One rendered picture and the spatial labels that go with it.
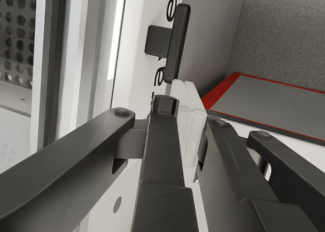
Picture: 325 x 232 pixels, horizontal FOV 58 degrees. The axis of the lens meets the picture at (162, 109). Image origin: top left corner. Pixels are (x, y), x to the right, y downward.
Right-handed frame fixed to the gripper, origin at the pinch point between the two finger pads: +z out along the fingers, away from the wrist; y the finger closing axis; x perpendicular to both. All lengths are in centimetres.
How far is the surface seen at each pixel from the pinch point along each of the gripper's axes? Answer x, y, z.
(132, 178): -16.3, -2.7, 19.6
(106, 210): -17.4, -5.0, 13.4
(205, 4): 9.1, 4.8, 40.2
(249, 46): 1, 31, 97
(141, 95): -2.7, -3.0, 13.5
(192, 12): 7.0, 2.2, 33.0
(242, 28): 7, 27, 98
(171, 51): 2.6, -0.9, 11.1
